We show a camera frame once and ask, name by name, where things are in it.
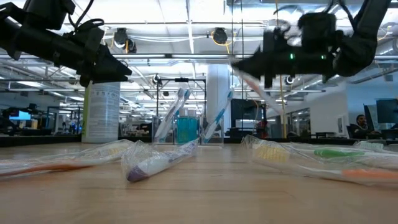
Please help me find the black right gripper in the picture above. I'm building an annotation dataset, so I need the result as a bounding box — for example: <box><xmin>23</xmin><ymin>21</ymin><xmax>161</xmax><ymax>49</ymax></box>
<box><xmin>232</xmin><ymin>27</ymin><xmax>336</xmax><ymax>88</ymax></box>

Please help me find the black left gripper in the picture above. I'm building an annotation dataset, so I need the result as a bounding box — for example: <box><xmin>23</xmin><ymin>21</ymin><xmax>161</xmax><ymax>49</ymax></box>
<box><xmin>52</xmin><ymin>26</ymin><xmax>133</xmax><ymax>88</ymax></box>

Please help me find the orange toothbrush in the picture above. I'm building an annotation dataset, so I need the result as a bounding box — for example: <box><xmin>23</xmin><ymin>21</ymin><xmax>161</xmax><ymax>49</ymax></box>
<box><xmin>241</xmin><ymin>134</ymin><xmax>398</xmax><ymax>189</ymax></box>
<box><xmin>0</xmin><ymin>139</ymin><xmax>135</xmax><ymax>181</ymax></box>
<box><xmin>229</xmin><ymin>55</ymin><xmax>284</xmax><ymax>116</ymax></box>

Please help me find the blue toothbrush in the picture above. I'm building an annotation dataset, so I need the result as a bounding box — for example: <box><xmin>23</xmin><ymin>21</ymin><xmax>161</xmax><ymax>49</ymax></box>
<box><xmin>155</xmin><ymin>88</ymin><xmax>192</xmax><ymax>144</ymax></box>
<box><xmin>201</xmin><ymin>90</ymin><xmax>234</xmax><ymax>144</ymax></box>

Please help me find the teal mouthwash bottle white cap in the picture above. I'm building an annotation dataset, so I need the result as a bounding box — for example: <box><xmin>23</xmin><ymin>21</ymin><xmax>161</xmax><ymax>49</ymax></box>
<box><xmin>175</xmin><ymin>108</ymin><xmax>199</xmax><ymax>145</ymax></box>

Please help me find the white wipes canister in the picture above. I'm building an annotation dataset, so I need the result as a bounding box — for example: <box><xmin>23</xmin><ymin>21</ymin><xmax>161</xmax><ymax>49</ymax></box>
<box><xmin>81</xmin><ymin>81</ymin><xmax>121</xmax><ymax>144</ymax></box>

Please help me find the clear acrylic organizer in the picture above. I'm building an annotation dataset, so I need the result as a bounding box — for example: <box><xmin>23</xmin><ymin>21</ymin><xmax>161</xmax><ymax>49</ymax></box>
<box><xmin>151</xmin><ymin>114</ymin><xmax>225</xmax><ymax>146</ymax></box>

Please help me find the blue-lit computer monitor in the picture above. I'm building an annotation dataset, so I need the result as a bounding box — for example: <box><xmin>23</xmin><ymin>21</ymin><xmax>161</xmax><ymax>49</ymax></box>
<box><xmin>9</xmin><ymin>110</ymin><xmax>32</xmax><ymax>121</ymax></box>

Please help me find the person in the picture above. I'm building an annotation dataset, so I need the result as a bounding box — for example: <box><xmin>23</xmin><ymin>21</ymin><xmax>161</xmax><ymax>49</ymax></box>
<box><xmin>349</xmin><ymin>114</ymin><xmax>379</xmax><ymax>139</ymax></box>

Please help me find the dark computer monitor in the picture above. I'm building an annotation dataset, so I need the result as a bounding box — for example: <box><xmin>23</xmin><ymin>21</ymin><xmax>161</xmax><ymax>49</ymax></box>
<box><xmin>375</xmin><ymin>98</ymin><xmax>398</xmax><ymax>125</ymax></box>

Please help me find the ceiling cable reel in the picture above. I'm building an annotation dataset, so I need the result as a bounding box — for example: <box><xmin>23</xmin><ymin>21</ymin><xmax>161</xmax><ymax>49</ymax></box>
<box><xmin>113</xmin><ymin>27</ymin><xmax>137</xmax><ymax>54</ymax></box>
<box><xmin>212</xmin><ymin>27</ymin><xmax>229</xmax><ymax>45</ymax></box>

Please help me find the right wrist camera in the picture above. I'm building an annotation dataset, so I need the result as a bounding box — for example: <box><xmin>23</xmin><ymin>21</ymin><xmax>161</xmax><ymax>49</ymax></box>
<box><xmin>297</xmin><ymin>11</ymin><xmax>338</xmax><ymax>53</ymax></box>

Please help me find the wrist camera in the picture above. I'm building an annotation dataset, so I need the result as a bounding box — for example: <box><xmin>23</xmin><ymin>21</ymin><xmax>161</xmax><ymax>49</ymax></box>
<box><xmin>297</xmin><ymin>11</ymin><xmax>338</xmax><ymax>53</ymax></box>
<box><xmin>24</xmin><ymin>0</ymin><xmax>76</xmax><ymax>31</ymax></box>

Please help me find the black frame rig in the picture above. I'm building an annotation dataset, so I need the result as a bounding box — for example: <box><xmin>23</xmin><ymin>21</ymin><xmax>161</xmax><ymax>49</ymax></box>
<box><xmin>155</xmin><ymin>77</ymin><xmax>208</xmax><ymax>125</ymax></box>

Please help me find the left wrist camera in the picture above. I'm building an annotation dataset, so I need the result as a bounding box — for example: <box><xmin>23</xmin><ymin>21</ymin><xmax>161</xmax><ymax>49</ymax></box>
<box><xmin>24</xmin><ymin>0</ymin><xmax>76</xmax><ymax>31</ymax></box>

